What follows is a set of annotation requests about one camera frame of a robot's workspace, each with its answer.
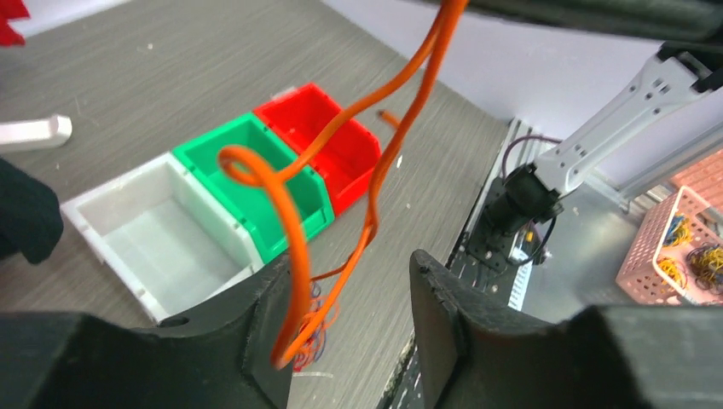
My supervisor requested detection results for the white slotted cable duct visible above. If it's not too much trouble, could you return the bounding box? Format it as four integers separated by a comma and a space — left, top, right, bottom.
507, 262, 533, 311

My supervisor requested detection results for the metal clothes rack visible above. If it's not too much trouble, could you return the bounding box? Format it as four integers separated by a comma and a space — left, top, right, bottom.
1, 114, 72, 153

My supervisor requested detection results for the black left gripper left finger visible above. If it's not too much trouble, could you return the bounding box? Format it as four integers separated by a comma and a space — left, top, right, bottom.
1, 255, 292, 408

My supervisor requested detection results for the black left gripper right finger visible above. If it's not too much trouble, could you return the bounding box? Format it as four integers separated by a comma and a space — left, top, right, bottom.
409, 250, 722, 408

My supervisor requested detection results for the red t-shirt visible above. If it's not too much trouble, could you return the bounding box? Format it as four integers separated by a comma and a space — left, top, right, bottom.
0, 0, 31, 48

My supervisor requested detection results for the pink plastic basket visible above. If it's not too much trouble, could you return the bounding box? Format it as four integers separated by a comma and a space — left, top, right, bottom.
616, 151, 722, 305

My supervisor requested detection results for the white plastic bin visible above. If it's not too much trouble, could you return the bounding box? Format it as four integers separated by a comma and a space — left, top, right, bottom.
61, 153, 264, 322

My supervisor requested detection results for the green plastic bin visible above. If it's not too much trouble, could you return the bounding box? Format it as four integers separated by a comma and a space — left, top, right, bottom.
172, 112, 335, 262

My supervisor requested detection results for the red plastic bin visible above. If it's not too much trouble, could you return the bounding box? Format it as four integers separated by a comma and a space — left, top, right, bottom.
252, 82, 383, 216

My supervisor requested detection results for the cable pile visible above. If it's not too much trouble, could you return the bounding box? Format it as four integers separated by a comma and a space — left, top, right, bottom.
291, 279, 340, 374

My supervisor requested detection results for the orange cable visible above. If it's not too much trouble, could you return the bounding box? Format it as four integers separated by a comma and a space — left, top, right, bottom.
217, 0, 470, 371

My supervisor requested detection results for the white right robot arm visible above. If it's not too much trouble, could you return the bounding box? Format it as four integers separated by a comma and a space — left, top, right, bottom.
466, 43, 722, 272

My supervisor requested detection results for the black t-shirt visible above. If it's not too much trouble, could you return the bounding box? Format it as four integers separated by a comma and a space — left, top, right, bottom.
1, 159, 64, 265

